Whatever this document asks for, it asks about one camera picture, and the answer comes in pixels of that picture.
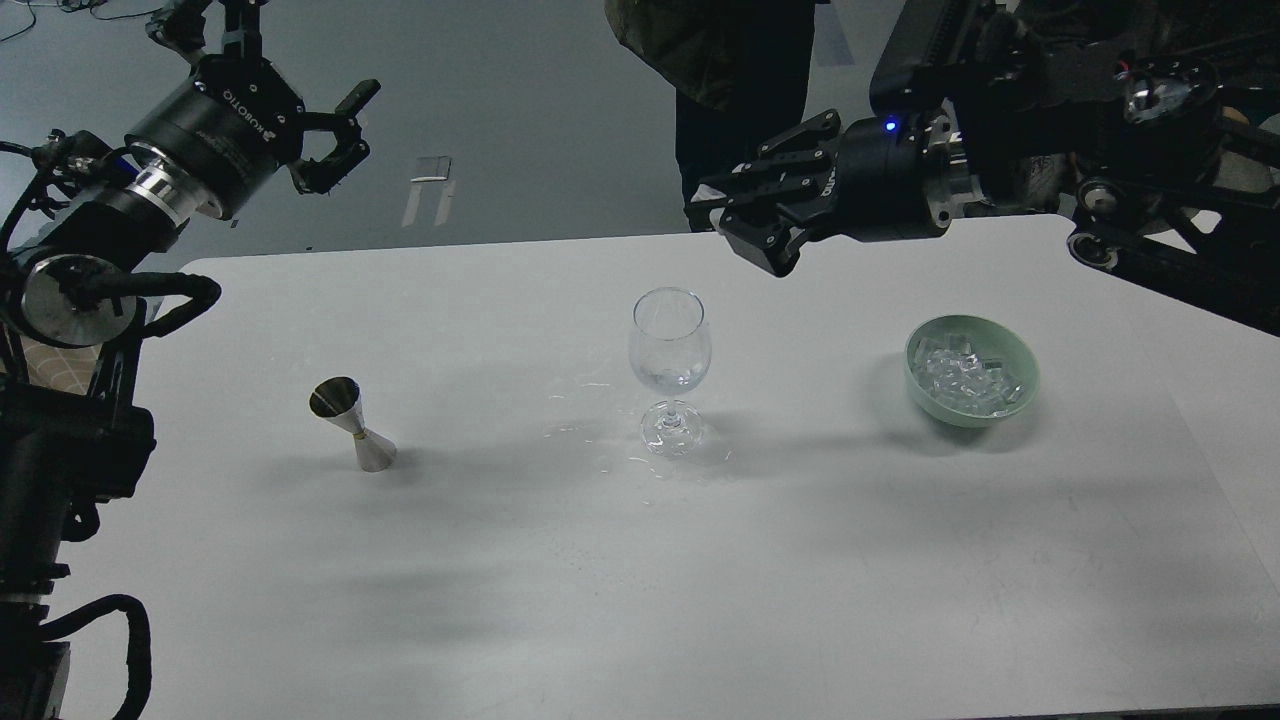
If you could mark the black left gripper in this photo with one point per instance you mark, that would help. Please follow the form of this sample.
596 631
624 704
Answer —
220 130

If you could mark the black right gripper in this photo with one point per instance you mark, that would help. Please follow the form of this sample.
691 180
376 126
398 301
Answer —
894 178

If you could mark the steel cocktail jigger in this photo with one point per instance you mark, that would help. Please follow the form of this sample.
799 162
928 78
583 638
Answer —
339 400

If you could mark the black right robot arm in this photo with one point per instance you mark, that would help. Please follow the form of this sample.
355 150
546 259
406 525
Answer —
1140 121

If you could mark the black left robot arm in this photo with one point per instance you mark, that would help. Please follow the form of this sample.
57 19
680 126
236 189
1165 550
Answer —
77 309

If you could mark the clear wine glass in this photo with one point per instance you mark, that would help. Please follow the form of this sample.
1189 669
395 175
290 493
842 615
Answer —
669 350

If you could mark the clear ice cubes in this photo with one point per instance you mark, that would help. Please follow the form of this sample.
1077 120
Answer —
952 373

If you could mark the standing person dark trousers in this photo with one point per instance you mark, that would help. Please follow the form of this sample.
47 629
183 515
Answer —
740 71

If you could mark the green bowl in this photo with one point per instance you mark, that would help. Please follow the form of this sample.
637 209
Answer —
991 339

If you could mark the beige checked cloth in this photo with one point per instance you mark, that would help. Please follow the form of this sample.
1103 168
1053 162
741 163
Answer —
71 370

